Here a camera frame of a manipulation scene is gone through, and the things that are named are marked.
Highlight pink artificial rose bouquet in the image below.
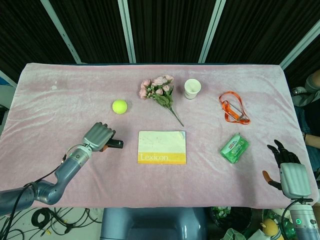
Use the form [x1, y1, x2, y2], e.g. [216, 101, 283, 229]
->
[138, 74, 185, 128]

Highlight black floor cables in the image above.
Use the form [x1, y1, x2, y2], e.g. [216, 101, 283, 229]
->
[0, 206, 99, 240]

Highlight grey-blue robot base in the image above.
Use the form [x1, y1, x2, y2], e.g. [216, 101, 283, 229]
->
[100, 207, 208, 240]

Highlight yellow-green tennis ball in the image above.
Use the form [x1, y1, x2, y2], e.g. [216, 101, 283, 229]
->
[111, 99, 129, 115]

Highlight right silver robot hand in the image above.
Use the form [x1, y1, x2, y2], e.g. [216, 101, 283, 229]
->
[262, 139, 312, 199]

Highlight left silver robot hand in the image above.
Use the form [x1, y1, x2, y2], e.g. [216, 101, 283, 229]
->
[82, 121, 118, 153]

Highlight yellow white Lexicon book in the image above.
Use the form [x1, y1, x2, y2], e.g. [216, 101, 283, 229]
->
[136, 130, 188, 165]

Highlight yellow plush toy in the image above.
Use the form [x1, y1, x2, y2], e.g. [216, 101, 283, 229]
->
[261, 218, 280, 237]

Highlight green wet wipes pack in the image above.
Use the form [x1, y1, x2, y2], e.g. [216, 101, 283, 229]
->
[219, 132, 250, 165]

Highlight small black handheld object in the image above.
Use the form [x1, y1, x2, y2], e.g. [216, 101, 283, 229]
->
[99, 137, 125, 152]

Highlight white paper cup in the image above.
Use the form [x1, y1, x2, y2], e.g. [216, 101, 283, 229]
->
[184, 78, 202, 100]

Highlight orange lanyard with clip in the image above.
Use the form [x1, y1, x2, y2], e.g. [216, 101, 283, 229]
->
[218, 92, 251, 125]

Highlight pink velvet table cloth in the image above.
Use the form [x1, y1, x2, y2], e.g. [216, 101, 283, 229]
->
[0, 62, 320, 209]

